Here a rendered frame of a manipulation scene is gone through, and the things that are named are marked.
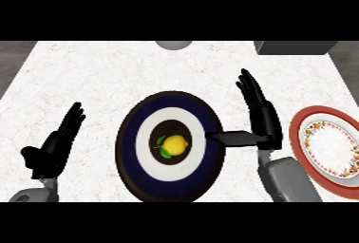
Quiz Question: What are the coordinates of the dark grey box appliance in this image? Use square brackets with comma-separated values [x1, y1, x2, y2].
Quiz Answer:
[255, 41, 340, 56]

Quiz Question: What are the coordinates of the yellow lemon with green leaves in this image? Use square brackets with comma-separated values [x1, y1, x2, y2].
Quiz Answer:
[153, 134, 191, 159]

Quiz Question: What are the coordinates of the red rimmed floral plate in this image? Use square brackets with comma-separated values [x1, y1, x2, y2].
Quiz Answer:
[289, 104, 359, 200]

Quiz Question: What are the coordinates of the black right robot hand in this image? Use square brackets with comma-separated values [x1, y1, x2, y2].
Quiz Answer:
[206, 67, 286, 151]

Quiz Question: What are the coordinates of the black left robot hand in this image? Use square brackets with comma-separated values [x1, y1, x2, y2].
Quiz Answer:
[20, 102, 88, 180]

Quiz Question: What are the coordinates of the dark blue and white plate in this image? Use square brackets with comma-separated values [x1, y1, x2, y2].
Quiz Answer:
[114, 90, 228, 203]

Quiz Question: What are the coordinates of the grey round object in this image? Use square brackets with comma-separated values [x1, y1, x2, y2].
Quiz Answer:
[154, 41, 194, 51]

